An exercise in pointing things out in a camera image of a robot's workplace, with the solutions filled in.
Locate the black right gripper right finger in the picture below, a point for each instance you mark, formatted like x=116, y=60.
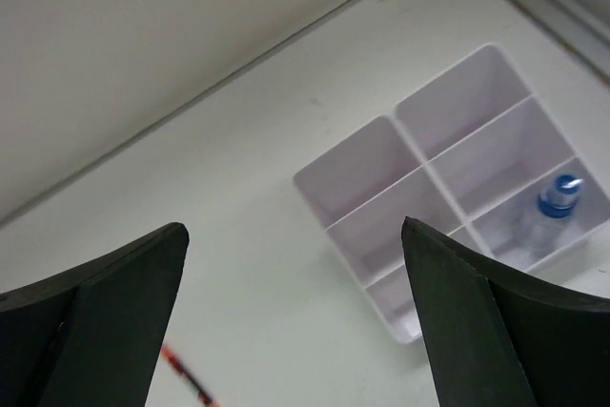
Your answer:
x=496, y=336

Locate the white divided organizer right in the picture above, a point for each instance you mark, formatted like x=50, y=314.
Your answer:
x=490, y=145

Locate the white divided organizer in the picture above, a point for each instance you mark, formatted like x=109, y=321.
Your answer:
x=490, y=145
x=360, y=191

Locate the white divided organizer left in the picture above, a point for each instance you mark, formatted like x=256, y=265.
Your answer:
x=360, y=191

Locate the blue capped glue bottle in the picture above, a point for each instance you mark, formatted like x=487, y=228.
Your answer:
x=545, y=217

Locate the aluminium rail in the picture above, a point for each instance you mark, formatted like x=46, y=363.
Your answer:
x=576, y=29

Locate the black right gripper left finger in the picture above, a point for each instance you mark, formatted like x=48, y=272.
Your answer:
x=91, y=336

